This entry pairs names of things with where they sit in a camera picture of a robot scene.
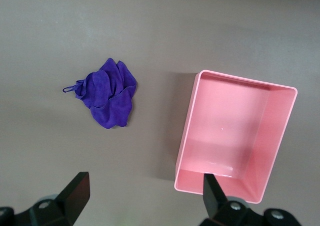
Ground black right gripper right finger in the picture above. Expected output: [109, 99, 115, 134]
[199, 173, 301, 226]

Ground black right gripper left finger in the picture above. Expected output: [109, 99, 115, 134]
[0, 171, 90, 226]

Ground purple cloth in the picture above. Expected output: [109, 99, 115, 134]
[62, 58, 138, 130]

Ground pink plastic bin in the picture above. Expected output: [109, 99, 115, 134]
[173, 69, 299, 203]

